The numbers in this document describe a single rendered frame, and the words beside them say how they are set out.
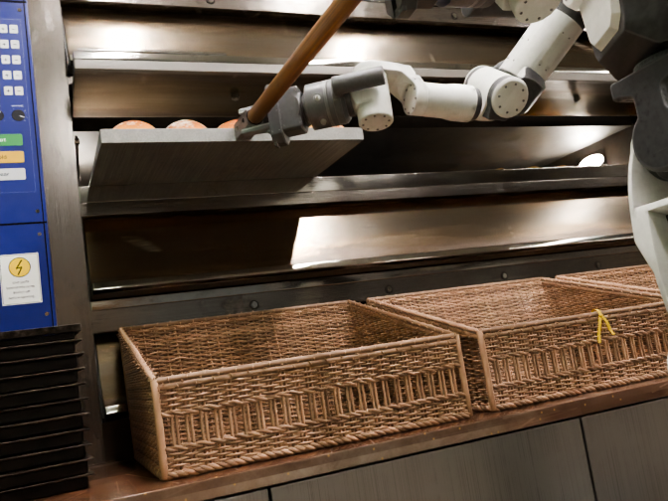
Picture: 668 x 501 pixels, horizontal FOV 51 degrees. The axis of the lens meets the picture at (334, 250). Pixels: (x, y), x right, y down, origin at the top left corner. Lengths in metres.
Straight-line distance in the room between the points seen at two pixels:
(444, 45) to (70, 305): 1.27
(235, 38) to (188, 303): 0.69
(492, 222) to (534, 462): 0.88
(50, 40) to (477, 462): 1.29
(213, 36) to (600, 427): 1.27
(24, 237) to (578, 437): 1.17
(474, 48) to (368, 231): 0.69
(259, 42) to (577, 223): 1.06
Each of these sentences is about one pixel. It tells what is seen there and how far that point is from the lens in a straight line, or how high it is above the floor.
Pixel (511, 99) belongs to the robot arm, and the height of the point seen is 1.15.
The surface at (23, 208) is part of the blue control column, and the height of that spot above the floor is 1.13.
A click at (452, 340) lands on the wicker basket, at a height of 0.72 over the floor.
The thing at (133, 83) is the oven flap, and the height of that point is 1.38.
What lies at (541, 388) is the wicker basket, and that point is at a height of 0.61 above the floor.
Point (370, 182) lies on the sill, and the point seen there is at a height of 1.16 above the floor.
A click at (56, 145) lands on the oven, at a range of 1.69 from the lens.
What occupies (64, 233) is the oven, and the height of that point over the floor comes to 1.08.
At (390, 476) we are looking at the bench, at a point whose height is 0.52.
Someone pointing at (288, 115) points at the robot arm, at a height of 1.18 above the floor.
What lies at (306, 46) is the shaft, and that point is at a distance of 1.09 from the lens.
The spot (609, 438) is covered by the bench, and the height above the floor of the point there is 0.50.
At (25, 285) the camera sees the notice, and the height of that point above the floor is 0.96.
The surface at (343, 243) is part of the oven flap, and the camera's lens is 1.77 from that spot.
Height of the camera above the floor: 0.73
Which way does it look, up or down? 8 degrees up
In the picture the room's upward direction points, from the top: 9 degrees counter-clockwise
